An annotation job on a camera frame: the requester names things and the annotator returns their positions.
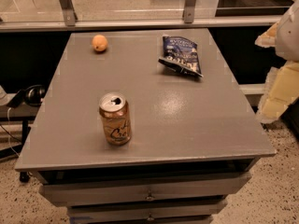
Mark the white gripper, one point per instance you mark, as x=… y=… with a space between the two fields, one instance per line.
x=290 y=37

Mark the blue chip bag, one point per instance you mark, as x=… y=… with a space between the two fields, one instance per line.
x=180 y=55

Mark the orange soda can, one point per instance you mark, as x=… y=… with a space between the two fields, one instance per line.
x=115 y=116

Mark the grey top drawer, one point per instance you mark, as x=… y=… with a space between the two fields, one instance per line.
x=144 y=189

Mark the grey drawer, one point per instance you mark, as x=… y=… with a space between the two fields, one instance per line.
x=144 y=189
x=147 y=213

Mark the grey lower drawer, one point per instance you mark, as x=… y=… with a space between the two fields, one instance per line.
x=147 y=213

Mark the orange fruit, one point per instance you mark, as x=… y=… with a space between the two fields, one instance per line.
x=99 y=43

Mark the black headphones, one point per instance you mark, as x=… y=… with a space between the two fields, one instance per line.
x=32 y=96

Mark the right metal bracket post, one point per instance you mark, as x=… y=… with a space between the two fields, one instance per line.
x=189 y=10

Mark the metal bracket post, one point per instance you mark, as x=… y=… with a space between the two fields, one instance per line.
x=69 y=14
x=189 y=10

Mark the left metal bracket post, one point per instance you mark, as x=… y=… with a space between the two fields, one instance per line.
x=69 y=14

